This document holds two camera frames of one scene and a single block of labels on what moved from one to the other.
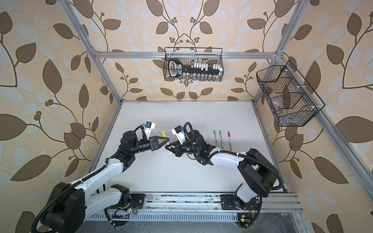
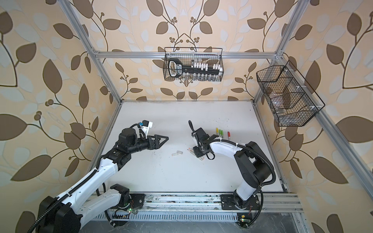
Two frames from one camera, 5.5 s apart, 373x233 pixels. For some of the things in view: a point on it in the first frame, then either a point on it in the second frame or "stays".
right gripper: x=178 y=150 -> x=198 y=154
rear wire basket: x=195 y=64 stays
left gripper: x=154 y=145 stays
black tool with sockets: x=176 y=68 stays
